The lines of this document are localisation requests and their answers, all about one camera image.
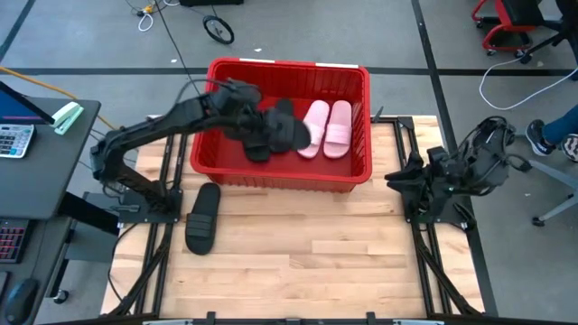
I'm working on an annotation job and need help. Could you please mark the black keyboard with red keys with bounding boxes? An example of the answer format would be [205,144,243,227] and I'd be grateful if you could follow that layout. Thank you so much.
[0,218,28,265]

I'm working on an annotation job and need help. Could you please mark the long white floor cable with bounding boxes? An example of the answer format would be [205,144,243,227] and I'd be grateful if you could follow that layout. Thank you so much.
[478,56,578,112]

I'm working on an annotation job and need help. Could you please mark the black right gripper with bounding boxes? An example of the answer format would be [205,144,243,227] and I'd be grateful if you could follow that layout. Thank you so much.
[385,146,452,202]

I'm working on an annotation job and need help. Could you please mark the mint green stapler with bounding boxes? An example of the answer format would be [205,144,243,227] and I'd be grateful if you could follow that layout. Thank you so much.
[51,101,85,136]

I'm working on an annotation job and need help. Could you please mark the short white cable with plug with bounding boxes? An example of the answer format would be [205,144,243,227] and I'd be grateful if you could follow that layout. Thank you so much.
[136,3,157,33]

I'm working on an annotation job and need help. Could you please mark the red and black chair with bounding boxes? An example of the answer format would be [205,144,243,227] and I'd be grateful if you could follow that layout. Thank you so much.
[471,0,547,58]

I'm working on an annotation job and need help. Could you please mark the pink slide sandal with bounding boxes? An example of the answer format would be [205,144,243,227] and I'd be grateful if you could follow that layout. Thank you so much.
[322,99,354,160]
[296,99,331,160]

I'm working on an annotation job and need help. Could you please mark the black office desk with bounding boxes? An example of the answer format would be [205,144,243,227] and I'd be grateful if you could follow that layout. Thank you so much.
[0,97,103,222]

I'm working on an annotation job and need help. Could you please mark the yellow floor cable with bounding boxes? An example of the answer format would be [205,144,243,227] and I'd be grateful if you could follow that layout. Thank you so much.
[0,66,117,131]

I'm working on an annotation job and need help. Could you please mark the black floor cable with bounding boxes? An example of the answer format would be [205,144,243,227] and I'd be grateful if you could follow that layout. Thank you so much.
[152,0,202,94]

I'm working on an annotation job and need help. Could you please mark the black computer mouse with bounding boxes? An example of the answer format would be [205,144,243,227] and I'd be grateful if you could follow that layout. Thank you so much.
[3,278,41,325]

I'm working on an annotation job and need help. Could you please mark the person's leg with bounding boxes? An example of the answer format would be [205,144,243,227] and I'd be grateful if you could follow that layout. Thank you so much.
[541,104,578,146]

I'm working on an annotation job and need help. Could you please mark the computer monitor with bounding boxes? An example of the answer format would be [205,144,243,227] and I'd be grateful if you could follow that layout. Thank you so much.
[0,80,58,125]

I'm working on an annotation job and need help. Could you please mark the person's shoe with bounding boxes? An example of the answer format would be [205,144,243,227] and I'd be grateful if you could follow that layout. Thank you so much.
[560,133,578,163]
[525,118,555,157]

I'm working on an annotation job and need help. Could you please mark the black keyboard tray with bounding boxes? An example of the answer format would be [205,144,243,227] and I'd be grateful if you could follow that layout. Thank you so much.
[0,215,76,325]

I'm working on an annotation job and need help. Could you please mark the black chair base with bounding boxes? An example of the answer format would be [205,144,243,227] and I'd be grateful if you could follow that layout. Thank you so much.
[517,0,578,82]

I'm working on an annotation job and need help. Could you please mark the red ribbed plastic bin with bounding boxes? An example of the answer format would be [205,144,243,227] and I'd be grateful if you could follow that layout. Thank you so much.
[189,56,374,194]

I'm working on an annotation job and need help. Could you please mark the black slide sandal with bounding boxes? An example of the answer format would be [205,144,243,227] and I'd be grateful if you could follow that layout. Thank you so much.
[242,133,273,163]
[265,109,312,153]
[184,181,222,256]

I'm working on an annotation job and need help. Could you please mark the grey desk calculator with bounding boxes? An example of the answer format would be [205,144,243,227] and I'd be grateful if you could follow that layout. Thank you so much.
[0,124,36,160]

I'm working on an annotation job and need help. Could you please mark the black wheel ring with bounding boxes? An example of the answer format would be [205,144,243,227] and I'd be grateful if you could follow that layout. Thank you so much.
[201,14,236,45]

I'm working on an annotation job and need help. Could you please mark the grey chair base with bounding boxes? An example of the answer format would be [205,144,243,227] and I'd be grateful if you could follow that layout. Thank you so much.
[526,158,578,228]

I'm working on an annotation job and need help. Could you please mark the black aluminium table frame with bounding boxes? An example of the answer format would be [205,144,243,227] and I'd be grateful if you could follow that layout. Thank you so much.
[101,115,498,325]

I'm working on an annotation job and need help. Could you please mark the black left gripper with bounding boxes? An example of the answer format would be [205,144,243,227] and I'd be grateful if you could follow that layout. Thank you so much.
[210,79,286,143]

